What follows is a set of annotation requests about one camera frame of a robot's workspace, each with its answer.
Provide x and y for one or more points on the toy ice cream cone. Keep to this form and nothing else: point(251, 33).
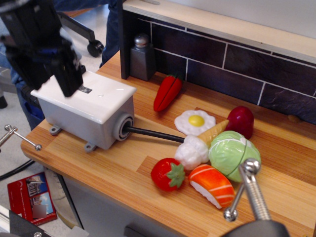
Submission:
point(194, 150)

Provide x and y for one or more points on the left metal clamp screw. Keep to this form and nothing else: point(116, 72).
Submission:
point(12, 130)

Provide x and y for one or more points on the clear light switch toggle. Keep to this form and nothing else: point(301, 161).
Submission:
point(84, 89)

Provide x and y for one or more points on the grey light switch box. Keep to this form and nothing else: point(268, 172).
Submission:
point(98, 118)

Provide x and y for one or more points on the person in blue jeans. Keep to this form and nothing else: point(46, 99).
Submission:
point(33, 115)

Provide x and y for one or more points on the orange toy salmon sushi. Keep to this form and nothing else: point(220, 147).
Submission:
point(213, 185)

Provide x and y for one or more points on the red toy chili pepper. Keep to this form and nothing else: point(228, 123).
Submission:
point(168, 90)

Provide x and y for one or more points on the wooden shelf with tile backsplash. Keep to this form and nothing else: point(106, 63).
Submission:
point(267, 67)

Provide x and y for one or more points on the toy fried egg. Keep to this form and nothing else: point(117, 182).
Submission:
point(194, 122)

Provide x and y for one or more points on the metal clamp screw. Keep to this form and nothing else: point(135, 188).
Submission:
point(12, 130)
point(263, 225)

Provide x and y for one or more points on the black office chair base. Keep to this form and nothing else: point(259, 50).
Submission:
point(95, 47)

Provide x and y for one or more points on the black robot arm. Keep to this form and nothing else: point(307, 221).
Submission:
point(28, 7)

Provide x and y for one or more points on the red booklet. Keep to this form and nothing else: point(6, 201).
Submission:
point(26, 193)

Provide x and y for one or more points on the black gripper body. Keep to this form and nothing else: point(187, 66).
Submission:
point(31, 44)

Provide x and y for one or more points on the grey salt shaker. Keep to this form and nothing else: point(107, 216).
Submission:
point(142, 58)

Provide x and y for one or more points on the red toy strawberry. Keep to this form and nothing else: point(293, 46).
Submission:
point(168, 174)

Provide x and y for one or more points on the dark red toy fruit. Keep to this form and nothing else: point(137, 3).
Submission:
point(241, 120)

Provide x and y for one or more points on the green toy cabbage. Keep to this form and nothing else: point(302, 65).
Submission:
point(230, 149)

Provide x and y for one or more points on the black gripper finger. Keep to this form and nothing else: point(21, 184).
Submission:
point(68, 74)

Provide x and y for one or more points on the right metal clamp screw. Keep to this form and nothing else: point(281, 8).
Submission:
point(263, 225)

